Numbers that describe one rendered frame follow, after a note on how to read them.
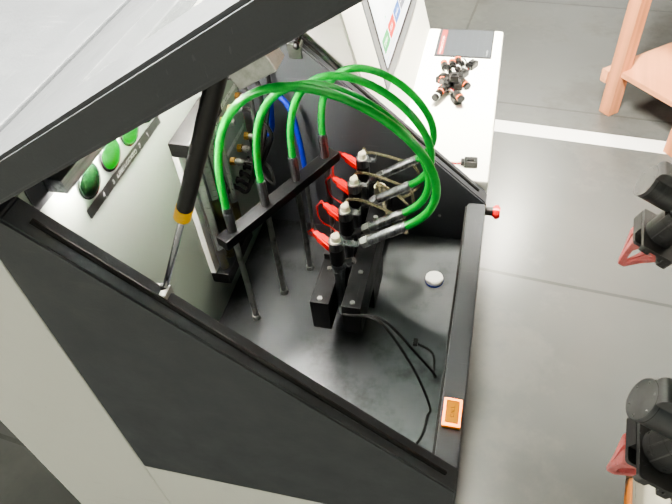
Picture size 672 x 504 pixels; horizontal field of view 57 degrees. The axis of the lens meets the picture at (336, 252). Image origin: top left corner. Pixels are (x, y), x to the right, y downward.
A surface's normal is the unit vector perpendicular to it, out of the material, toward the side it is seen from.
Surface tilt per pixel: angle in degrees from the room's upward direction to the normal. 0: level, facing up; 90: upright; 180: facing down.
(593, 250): 0
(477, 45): 0
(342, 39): 90
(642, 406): 65
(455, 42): 0
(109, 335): 90
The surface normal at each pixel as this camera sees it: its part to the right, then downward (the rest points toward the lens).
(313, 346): -0.07, -0.69
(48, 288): -0.23, 0.72
